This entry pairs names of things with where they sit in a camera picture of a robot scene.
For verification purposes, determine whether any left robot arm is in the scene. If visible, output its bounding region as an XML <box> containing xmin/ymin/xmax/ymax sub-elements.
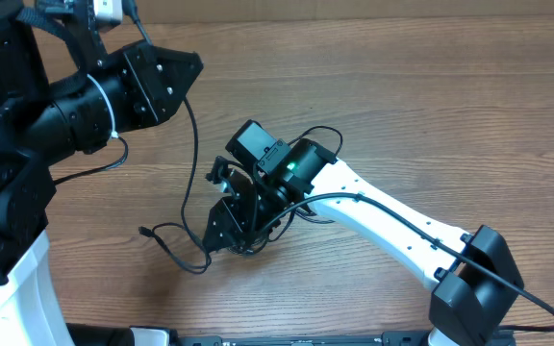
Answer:
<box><xmin>0</xmin><ymin>1</ymin><xmax>202</xmax><ymax>345</ymax></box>

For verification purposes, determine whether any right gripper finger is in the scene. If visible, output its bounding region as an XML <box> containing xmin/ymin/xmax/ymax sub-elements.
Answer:
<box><xmin>202</xmin><ymin>196</ymin><xmax>252</xmax><ymax>253</ymax></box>
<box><xmin>205</xmin><ymin>156</ymin><xmax>239</xmax><ymax>197</ymax></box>

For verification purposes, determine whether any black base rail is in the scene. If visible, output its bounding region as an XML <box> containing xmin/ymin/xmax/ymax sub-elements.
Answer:
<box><xmin>66</xmin><ymin>323</ymin><xmax>430</xmax><ymax>346</ymax></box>

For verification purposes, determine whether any cardboard wall panel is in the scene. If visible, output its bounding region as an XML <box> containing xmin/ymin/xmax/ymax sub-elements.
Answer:
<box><xmin>137</xmin><ymin>0</ymin><xmax>554</xmax><ymax>24</ymax></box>

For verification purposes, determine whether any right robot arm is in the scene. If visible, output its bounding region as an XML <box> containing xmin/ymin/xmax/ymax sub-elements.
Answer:
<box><xmin>202</xmin><ymin>120</ymin><xmax>523</xmax><ymax>345</ymax></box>

